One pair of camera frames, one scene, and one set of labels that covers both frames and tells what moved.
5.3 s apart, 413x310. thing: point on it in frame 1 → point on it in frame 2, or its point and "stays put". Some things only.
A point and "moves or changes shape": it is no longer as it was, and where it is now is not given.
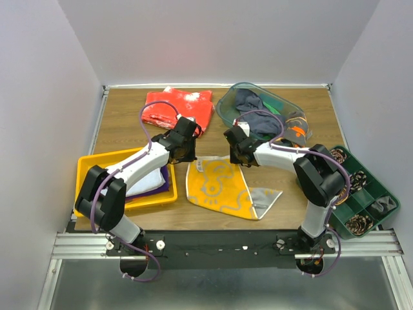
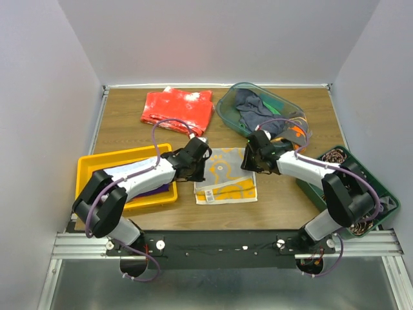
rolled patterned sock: [339, 155] stays put
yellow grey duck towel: [218, 185] moves or changes shape
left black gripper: [191, 157] → [201, 177]
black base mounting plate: [218, 250] stays put
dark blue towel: [261, 122] stays put
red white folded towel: [196, 104] stays put
